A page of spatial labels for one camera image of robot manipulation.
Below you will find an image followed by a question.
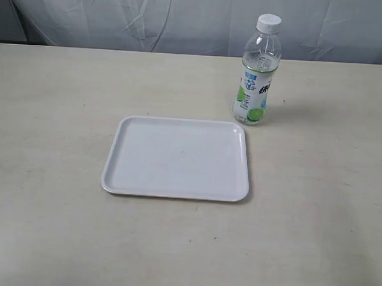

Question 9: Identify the clear lime drink bottle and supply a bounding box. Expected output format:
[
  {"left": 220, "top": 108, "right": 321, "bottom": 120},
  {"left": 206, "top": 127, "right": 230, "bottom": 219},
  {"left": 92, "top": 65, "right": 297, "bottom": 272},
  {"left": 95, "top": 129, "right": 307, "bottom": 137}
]
[{"left": 232, "top": 13, "right": 282, "bottom": 125}]

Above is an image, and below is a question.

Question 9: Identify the white plastic tray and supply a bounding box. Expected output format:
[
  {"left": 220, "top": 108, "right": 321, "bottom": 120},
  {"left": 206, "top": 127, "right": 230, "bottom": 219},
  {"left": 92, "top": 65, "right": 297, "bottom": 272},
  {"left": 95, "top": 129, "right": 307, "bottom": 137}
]
[{"left": 100, "top": 116, "right": 250, "bottom": 202}]

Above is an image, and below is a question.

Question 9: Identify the white backdrop cloth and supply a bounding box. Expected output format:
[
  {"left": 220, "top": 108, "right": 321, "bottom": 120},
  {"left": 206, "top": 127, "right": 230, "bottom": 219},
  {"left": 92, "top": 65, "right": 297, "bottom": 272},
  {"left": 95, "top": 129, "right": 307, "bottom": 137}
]
[{"left": 0, "top": 0, "right": 382, "bottom": 64}]

